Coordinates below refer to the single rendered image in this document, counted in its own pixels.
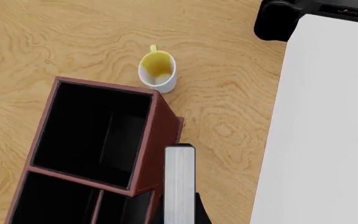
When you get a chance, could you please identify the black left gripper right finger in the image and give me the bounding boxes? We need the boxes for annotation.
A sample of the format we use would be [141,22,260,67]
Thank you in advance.
[194,192,213,224]

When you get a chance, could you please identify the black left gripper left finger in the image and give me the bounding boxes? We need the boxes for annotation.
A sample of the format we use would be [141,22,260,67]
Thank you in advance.
[152,191,167,224]

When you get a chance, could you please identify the white mug with yellow inside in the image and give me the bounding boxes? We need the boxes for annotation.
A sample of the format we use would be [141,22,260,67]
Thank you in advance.
[137,44,178,94]

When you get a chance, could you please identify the red-brown desk caddy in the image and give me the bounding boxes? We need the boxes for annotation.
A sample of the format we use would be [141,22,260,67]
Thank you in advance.
[4,75,185,224]

